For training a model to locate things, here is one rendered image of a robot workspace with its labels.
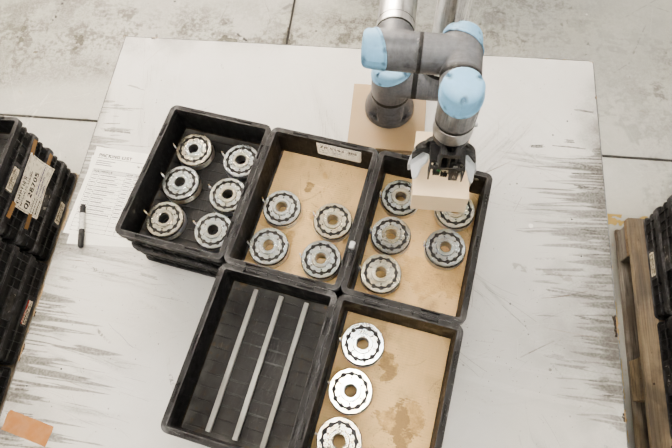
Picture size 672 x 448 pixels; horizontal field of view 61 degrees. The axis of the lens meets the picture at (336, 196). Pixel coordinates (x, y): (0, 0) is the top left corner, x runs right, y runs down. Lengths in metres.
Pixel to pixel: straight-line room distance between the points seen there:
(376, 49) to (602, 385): 1.05
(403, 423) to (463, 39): 0.86
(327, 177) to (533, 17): 1.80
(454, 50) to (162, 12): 2.37
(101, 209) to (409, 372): 1.04
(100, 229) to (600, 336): 1.44
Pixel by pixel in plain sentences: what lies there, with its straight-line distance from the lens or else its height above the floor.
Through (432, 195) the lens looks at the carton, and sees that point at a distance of 1.24.
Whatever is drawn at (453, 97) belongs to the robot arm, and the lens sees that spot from 0.97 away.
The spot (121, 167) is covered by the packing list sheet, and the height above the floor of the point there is 0.70.
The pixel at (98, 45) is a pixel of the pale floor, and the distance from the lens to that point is 3.23.
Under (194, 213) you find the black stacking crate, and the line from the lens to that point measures 1.61.
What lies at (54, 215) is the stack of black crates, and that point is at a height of 0.20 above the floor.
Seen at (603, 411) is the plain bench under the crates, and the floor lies 0.70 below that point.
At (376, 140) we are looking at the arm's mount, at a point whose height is 0.73.
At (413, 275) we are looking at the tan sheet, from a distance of 1.48.
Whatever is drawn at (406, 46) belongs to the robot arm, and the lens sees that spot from 1.05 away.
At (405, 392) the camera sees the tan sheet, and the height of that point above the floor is 0.83.
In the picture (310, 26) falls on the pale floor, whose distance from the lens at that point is 3.00.
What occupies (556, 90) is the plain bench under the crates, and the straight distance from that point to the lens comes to 1.97.
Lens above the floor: 2.25
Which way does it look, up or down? 65 degrees down
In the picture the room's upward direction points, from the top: 8 degrees counter-clockwise
